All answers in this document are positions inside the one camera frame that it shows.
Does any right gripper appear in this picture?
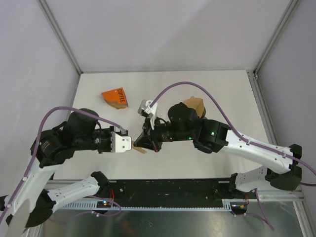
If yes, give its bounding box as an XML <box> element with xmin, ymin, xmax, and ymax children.
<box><xmin>134</xmin><ymin>115</ymin><xmax>194</xmax><ymax>153</ymax></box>

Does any orange coffee filter box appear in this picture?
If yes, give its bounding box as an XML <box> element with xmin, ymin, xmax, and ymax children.
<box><xmin>101</xmin><ymin>87</ymin><xmax>128</xmax><ymax>109</ymax></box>

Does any dark green dripper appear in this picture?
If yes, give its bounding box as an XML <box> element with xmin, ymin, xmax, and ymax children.
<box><xmin>200</xmin><ymin>109</ymin><xmax>207</xmax><ymax>119</ymax></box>

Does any brown paper coffee filter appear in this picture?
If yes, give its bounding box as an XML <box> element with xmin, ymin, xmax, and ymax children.
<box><xmin>183</xmin><ymin>96</ymin><xmax>205</xmax><ymax>117</ymax></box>

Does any clear glass dripper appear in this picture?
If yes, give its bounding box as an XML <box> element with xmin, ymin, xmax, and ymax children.
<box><xmin>157</xmin><ymin>109</ymin><xmax>163</xmax><ymax>119</ymax></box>

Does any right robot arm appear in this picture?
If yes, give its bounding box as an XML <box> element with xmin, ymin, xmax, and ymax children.
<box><xmin>134</xmin><ymin>102</ymin><xmax>302</xmax><ymax>198</ymax></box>

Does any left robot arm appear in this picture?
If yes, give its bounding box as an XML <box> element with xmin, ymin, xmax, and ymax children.
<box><xmin>0</xmin><ymin>107</ymin><xmax>130</xmax><ymax>228</ymax></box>

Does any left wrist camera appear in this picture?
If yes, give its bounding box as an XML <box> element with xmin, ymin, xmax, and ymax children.
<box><xmin>111</xmin><ymin>130</ymin><xmax>132</xmax><ymax>153</ymax></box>

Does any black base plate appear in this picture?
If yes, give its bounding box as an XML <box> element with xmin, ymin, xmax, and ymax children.
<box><xmin>80</xmin><ymin>178</ymin><xmax>259</xmax><ymax>208</ymax></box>

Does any grey cable duct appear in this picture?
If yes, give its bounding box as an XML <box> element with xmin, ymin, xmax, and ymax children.
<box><xmin>61</xmin><ymin>198</ymin><xmax>247</xmax><ymax>211</ymax></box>

